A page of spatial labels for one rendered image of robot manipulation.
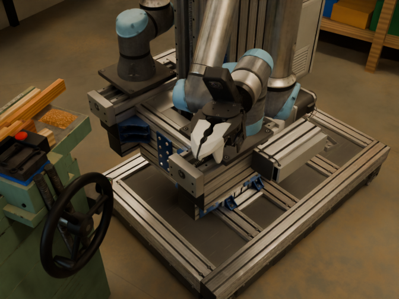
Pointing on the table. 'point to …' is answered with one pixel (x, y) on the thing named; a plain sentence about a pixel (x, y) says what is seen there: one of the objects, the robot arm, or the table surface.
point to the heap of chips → (58, 118)
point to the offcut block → (48, 136)
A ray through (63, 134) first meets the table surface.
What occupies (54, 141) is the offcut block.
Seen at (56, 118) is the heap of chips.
